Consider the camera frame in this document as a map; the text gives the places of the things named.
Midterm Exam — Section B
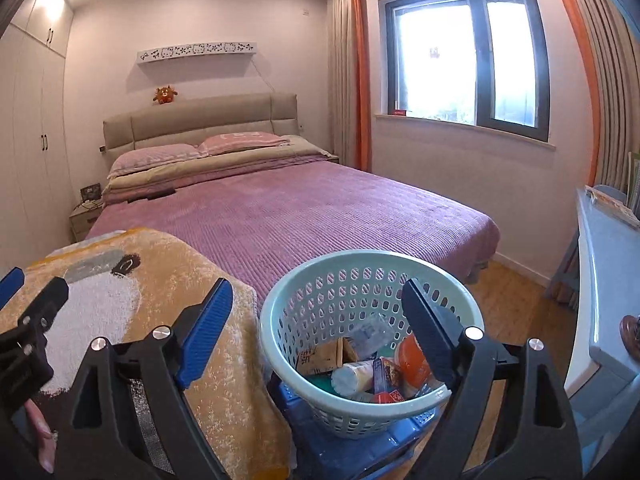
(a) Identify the orange plastic bottle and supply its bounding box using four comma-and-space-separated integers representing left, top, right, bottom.
394, 333, 432, 396

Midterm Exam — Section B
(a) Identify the red blue snack box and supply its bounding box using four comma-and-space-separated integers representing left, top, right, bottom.
372, 358, 405, 404

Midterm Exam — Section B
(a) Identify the brown paper booklet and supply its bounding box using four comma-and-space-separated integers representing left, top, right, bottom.
296, 337, 359, 376

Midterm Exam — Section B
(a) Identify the left hand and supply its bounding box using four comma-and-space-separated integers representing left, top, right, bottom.
24, 400, 56, 474

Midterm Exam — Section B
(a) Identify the white wardrobe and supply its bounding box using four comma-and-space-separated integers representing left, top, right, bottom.
1, 0, 75, 272

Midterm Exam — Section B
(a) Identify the beige bedside table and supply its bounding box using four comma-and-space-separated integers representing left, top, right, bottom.
70, 200, 104, 242

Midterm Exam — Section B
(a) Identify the grey white desk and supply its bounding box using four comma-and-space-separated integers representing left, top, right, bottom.
564, 186, 639, 471

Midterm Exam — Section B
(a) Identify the yellow panda blanket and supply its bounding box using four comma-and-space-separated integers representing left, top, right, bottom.
0, 226, 296, 480

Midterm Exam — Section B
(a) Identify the pink left pillow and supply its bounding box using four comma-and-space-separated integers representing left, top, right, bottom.
108, 144, 201, 179

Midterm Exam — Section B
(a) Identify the pink pillow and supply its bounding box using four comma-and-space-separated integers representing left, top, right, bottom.
198, 131, 291, 156
108, 144, 201, 179

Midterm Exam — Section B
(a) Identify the blue plastic stool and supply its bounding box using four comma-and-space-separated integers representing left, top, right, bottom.
267, 375, 438, 480

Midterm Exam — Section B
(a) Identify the light green laundry basket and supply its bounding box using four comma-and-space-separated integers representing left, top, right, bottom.
259, 250, 484, 440

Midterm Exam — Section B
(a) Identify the beige padded headboard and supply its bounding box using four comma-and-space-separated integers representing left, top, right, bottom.
100, 92, 298, 162

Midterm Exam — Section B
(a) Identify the orange plush toy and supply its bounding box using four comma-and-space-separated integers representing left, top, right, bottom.
153, 84, 179, 105

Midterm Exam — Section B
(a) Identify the purple bed cover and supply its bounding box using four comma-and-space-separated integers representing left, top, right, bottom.
89, 162, 500, 301

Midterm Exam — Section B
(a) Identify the pink right pillow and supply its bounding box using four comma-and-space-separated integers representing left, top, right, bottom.
198, 131, 291, 156

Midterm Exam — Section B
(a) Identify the beige orange left curtain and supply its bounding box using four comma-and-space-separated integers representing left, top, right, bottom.
328, 0, 372, 171

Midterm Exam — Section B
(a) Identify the beige orange curtain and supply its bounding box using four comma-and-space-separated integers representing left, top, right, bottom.
328, 0, 372, 171
562, 0, 639, 191

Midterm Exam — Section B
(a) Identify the dark framed window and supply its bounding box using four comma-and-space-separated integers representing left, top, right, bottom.
383, 0, 550, 142

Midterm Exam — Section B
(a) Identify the beige orange right curtain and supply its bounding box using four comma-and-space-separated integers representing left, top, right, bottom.
562, 0, 639, 191

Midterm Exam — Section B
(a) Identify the dark picture frame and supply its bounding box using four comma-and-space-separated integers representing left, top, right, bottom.
80, 183, 102, 202

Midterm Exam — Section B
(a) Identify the white decorative wall shelf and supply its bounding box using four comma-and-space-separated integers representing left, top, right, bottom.
137, 41, 257, 65

